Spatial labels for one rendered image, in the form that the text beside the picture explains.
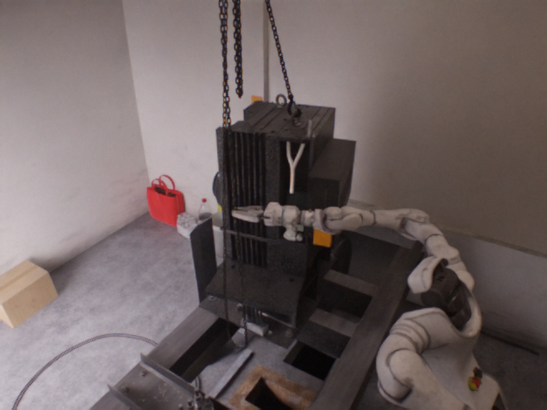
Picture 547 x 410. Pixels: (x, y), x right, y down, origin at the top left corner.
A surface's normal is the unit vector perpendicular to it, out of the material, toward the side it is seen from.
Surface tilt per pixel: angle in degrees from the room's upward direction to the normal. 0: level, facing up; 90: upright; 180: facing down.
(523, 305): 90
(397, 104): 90
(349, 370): 0
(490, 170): 90
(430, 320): 73
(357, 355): 0
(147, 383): 0
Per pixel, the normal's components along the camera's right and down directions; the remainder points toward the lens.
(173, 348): 0.00, -0.86
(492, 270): -0.51, 0.43
